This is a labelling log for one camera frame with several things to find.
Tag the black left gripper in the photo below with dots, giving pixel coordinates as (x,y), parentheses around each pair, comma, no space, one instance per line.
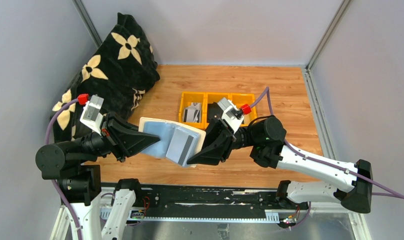
(112,136)

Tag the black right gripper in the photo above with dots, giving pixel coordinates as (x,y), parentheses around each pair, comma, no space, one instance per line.
(224,139)

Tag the grey striped card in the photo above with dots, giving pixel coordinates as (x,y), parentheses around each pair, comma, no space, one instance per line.
(182,146)

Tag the beige leather card holder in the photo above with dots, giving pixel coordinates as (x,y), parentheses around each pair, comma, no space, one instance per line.
(165,129)

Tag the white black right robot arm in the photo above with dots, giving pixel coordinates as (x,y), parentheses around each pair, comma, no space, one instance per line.
(345,183)

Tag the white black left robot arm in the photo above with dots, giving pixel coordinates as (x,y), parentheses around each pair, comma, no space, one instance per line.
(72,172)

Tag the black cards in bin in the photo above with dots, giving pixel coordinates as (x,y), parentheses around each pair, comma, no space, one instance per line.
(214,111)

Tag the white cards in bin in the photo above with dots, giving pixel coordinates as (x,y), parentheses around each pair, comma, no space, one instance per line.
(192,113)

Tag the yellow bin left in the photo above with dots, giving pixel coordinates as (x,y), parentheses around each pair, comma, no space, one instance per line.
(186,98)

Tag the yellow bin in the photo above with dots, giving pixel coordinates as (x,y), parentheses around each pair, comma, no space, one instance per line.
(240,99)
(186,98)
(210,98)

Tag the yellow bin middle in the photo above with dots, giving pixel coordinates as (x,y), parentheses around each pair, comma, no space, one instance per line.
(210,98)

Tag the yellow bin right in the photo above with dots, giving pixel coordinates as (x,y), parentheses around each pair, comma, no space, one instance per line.
(240,99)

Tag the black floral plush blanket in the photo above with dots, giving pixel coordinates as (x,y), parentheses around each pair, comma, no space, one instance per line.
(121,70)

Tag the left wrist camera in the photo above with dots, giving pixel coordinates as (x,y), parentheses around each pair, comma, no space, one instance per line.
(91,116)

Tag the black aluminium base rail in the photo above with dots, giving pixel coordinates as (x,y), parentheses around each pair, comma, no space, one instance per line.
(106,214)

